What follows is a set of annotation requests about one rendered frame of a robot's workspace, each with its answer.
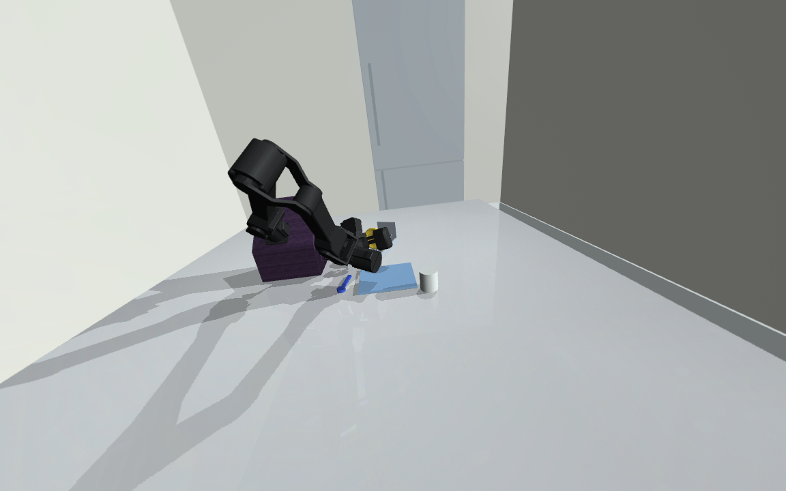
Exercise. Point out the light blue flat mat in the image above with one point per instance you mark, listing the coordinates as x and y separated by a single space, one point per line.
387 278

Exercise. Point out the yellow plate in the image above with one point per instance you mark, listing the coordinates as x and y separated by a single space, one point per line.
369 233

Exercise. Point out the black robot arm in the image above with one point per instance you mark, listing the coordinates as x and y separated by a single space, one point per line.
256 172

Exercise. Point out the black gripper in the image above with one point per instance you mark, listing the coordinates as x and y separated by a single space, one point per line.
381 238

